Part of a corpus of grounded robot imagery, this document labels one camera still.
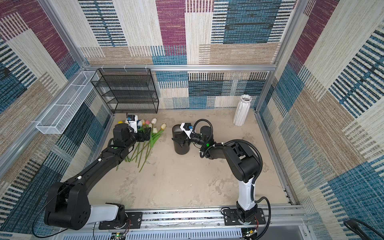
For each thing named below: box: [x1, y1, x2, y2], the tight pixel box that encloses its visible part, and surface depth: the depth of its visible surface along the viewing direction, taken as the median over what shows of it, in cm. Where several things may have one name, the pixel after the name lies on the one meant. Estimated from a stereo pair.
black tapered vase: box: [171, 124, 190, 155], surface depth 85 cm
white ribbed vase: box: [233, 94, 252, 127], surface depth 100 cm
